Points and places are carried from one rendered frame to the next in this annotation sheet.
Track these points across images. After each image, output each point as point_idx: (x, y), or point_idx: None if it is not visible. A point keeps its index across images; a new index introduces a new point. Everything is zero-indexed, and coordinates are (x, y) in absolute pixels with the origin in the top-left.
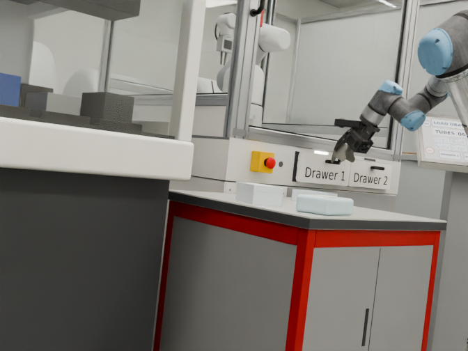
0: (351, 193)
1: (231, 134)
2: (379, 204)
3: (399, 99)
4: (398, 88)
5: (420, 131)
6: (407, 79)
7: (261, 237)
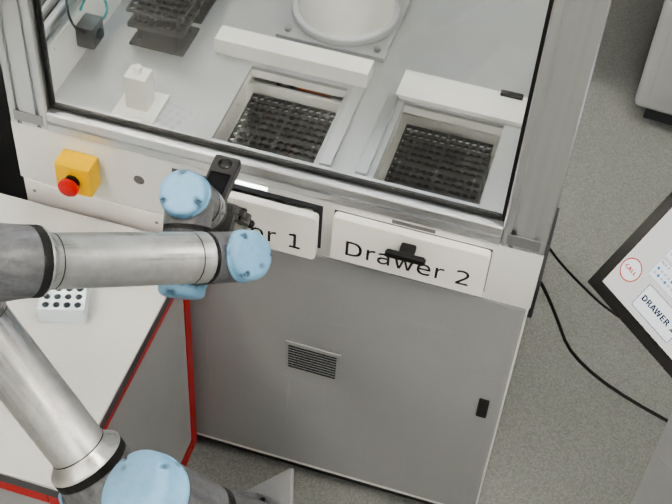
0: (355, 268)
1: (11, 116)
2: (459, 308)
3: (168, 228)
4: (167, 206)
5: (665, 208)
6: (570, 90)
7: None
